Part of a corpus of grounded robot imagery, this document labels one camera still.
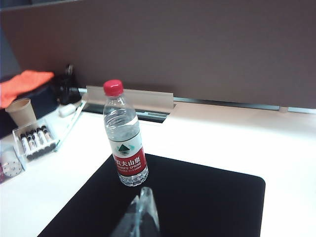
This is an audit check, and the beige cable slot flap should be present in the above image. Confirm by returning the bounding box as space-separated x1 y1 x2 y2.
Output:
85 85 175 111

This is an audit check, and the clear plastic water bottle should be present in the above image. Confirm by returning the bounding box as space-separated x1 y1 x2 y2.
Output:
103 79 149 187

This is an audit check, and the green and white marker pen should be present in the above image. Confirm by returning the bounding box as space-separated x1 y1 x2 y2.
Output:
57 102 86 148

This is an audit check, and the black mouse pad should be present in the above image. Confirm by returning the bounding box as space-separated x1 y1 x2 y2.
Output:
37 153 266 237

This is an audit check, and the black mesh pen holder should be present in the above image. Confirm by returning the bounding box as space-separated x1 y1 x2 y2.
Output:
58 74 80 106

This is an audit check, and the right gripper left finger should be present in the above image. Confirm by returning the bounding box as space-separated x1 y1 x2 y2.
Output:
111 195 142 237

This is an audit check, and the plastic bag of dark parts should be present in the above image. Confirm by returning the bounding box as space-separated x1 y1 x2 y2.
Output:
0 115 83 185

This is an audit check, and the brown paper cup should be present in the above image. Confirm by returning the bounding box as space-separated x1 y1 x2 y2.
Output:
5 98 38 128

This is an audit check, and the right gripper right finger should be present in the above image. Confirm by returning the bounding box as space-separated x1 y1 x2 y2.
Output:
137 187 161 237

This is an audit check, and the dark blue bag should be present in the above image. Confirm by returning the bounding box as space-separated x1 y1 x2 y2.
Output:
29 82 61 119

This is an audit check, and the orange cloth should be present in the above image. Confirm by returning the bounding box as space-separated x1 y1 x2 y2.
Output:
0 70 55 109

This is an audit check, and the silver partition rail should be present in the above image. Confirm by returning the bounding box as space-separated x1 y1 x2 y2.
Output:
71 87 316 115

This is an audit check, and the brown desk partition panel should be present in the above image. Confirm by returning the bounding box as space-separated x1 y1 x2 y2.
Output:
0 0 316 109

